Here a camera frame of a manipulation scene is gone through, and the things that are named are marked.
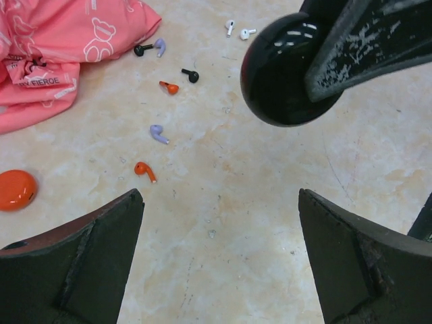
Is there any purple earbud near cloth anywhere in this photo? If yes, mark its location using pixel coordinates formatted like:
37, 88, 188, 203
154, 38, 166, 57

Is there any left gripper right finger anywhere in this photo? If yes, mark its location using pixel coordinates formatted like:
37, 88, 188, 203
298, 189, 431, 323

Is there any white earbud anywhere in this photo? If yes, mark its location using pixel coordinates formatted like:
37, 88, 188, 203
225, 20, 235, 38
240, 29, 257, 41

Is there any white earbud lower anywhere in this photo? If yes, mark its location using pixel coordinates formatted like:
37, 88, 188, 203
240, 29, 257, 41

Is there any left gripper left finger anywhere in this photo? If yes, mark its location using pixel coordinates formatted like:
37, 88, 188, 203
1, 189, 144, 323

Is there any orange earbud left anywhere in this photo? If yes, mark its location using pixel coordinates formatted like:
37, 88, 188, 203
134, 161, 157, 184

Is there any white earbud upper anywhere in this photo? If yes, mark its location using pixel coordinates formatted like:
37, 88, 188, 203
225, 20, 235, 38

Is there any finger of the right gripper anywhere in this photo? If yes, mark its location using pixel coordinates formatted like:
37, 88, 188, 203
304, 1, 431, 102

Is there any pink printed cloth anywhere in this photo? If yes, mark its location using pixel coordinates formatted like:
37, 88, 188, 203
1, 0, 161, 134

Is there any black earbud charging case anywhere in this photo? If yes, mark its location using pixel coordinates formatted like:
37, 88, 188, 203
240, 12, 341, 127

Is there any orange earbud right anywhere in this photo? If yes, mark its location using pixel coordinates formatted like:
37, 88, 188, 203
159, 81, 180, 95

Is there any black earbud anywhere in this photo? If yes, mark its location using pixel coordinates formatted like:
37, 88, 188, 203
134, 44, 154, 57
181, 68, 200, 84

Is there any orange earbud charging case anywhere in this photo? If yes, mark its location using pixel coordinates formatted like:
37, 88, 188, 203
1, 169, 38, 212

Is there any orange earbud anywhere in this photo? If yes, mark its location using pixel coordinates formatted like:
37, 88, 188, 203
159, 81, 180, 95
134, 161, 157, 184

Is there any purple earbud centre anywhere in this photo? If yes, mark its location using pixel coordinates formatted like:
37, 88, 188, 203
150, 124, 169, 144

